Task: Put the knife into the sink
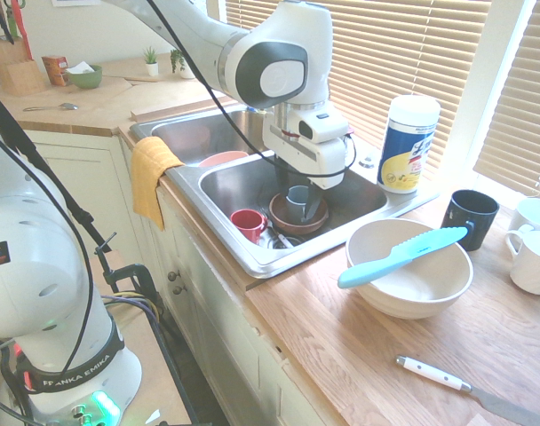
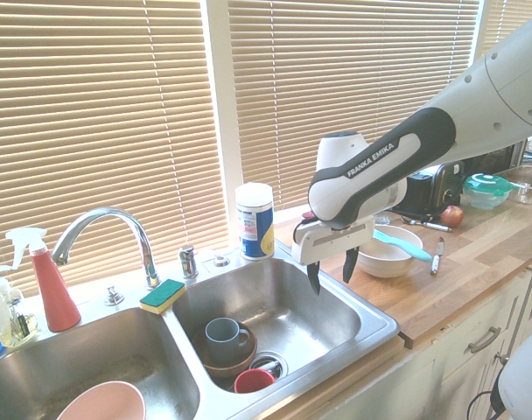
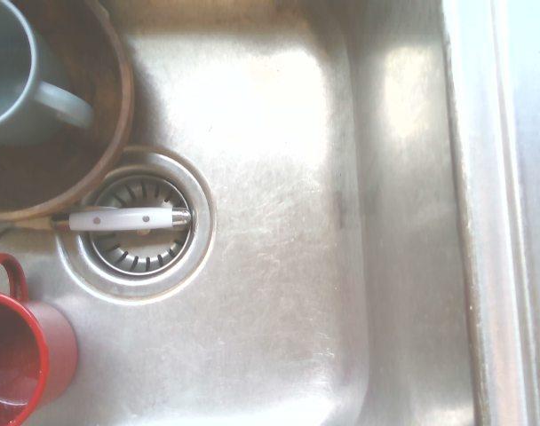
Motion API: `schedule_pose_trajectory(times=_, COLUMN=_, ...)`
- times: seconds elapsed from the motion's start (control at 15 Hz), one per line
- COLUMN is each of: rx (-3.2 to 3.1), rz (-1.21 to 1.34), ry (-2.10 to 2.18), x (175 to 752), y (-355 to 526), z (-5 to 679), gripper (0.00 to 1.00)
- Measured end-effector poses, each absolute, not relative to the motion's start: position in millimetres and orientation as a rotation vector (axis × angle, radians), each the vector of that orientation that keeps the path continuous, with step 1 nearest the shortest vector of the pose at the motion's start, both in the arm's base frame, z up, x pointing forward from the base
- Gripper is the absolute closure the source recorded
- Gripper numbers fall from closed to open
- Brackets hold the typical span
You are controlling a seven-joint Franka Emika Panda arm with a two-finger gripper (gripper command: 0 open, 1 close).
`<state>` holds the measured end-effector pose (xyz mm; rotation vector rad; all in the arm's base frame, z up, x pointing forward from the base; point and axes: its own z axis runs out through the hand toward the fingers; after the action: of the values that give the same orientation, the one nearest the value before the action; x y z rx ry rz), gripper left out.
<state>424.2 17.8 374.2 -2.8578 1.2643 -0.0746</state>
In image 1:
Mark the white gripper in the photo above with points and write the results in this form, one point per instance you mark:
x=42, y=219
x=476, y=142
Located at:
x=323, y=160

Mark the light blue plastic knife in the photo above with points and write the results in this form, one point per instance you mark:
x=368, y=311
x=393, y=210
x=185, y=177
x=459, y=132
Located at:
x=385, y=265

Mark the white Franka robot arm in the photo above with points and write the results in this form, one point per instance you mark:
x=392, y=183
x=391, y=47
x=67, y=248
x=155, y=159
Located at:
x=261, y=44

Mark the metal utensil in sink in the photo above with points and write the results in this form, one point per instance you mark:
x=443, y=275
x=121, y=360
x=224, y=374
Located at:
x=282, y=239

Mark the stainless steel double sink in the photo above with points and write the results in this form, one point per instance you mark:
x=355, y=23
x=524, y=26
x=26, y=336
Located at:
x=234, y=186

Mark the metal sink hole cover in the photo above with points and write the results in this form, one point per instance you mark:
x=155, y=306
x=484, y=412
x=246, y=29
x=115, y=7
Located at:
x=367, y=163

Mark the wooden knife block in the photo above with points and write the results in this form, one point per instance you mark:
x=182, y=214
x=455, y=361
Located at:
x=14, y=71

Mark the grey mug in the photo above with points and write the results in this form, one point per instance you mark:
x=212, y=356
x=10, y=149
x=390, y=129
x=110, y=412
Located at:
x=295, y=202

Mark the brown bowl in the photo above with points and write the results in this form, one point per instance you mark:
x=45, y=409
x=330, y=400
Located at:
x=292, y=224

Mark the red mug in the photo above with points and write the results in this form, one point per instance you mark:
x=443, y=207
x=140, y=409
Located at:
x=248, y=224

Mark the pink bowl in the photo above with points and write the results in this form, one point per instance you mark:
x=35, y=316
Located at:
x=223, y=157

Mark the Lysol wipes canister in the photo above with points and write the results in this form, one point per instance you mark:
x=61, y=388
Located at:
x=407, y=146

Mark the yellow dish cloth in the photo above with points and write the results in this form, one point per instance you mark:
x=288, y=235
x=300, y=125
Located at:
x=150, y=177

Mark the round cabinet knob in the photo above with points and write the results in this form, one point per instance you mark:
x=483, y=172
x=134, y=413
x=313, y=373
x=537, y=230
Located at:
x=174, y=275
x=178, y=290

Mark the cream kitchen cabinet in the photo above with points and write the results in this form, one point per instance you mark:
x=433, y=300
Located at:
x=208, y=310

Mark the large cream bowl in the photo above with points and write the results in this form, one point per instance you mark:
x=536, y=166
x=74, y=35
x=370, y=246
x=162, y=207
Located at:
x=412, y=293

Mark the wide beige window blind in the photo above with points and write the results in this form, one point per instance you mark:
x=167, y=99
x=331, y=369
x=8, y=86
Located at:
x=385, y=53

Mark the black mug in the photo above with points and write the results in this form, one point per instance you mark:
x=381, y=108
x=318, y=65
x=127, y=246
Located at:
x=467, y=217

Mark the trailing potted plant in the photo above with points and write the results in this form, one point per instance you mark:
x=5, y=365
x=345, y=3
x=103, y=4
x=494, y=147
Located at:
x=179, y=62

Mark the black clamp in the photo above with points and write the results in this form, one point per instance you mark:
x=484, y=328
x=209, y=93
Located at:
x=132, y=273

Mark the small upright potted plant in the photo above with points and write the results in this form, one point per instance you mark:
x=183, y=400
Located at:
x=151, y=66

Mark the white cup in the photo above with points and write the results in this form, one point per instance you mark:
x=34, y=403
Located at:
x=534, y=215

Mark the narrow beige window blind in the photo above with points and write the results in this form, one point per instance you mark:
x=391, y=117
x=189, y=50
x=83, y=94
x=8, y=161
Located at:
x=523, y=111

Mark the green bowl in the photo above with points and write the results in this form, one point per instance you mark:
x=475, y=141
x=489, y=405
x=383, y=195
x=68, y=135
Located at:
x=85, y=80

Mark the metal spoon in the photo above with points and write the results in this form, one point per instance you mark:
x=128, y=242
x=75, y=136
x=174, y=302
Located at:
x=68, y=106

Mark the white paper in bowl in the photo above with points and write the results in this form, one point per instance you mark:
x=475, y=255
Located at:
x=80, y=68

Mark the orange carton box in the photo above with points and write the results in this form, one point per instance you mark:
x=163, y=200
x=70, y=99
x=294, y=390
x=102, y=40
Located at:
x=53, y=70

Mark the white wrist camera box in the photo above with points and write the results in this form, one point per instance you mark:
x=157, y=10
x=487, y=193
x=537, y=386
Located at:
x=323, y=126

